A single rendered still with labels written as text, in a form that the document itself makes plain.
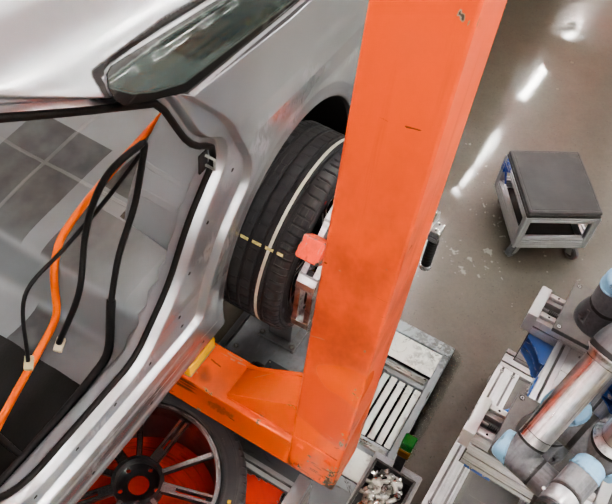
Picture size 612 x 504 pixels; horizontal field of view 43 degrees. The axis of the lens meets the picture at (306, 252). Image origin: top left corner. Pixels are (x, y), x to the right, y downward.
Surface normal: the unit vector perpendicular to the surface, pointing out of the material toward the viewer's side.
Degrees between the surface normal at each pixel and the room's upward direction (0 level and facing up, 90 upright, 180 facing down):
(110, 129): 2
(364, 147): 90
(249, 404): 90
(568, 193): 0
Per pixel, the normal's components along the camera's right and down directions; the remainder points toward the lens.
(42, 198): 0.04, -0.55
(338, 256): -0.51, 0.65
